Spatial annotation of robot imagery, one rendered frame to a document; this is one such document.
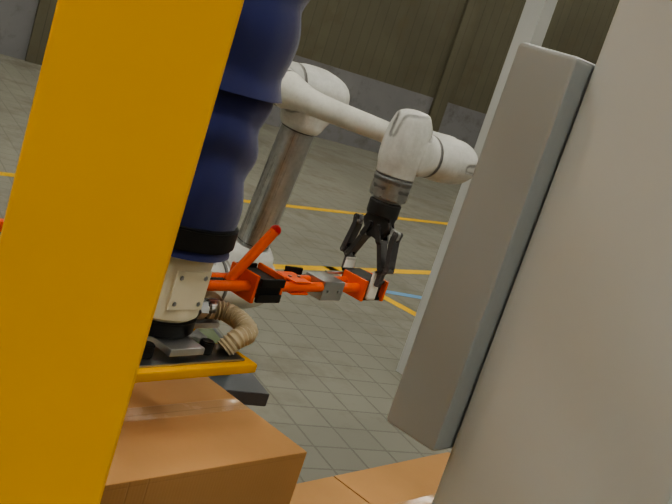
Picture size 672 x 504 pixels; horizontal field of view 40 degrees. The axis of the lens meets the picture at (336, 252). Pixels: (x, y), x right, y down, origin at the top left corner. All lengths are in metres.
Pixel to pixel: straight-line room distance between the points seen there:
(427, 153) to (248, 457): 0.78
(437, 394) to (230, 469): 1.10
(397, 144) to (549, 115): 1.42
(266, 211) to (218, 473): 1.10
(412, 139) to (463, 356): 1.41
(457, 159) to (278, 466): 0.82
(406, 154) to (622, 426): 1.48
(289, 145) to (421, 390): 1.96
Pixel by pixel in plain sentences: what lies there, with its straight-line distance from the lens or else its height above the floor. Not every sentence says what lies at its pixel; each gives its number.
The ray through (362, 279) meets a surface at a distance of 2.12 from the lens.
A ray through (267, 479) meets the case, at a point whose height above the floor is 0.90.
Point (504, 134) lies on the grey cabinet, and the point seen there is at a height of 1.71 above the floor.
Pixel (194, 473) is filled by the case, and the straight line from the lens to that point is 1.71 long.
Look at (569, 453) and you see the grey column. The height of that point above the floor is 1.52.
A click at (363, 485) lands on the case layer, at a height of 0.54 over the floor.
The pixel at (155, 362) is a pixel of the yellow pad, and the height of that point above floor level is 1.12.
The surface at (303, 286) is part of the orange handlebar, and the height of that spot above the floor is 1.23.
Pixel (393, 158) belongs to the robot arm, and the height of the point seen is 1.53.
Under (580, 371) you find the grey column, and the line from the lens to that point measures 0.66.
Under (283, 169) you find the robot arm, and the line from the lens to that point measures 2.63.
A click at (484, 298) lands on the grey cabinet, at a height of 1.59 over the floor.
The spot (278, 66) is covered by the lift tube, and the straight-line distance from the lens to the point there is 1.61.
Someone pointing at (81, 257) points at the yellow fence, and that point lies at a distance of 0.29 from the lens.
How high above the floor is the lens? 1.73
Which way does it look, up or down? 12 degrees down
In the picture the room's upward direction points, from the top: 18 degrees clockwise
